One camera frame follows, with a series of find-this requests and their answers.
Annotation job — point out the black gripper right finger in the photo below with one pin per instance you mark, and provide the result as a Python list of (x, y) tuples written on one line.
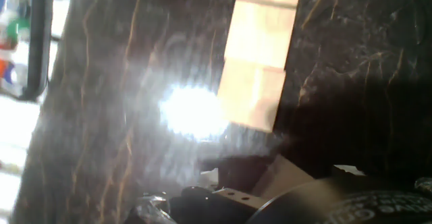
[(347, 170)]

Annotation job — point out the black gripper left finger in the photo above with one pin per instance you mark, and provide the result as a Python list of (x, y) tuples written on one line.
[(229, 200)]

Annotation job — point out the dark marble pattern mat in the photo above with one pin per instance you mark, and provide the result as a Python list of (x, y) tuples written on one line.
[(101, 82)]

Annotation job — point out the black triangle ball tray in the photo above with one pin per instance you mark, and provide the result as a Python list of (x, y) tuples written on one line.
[(38, 48)]

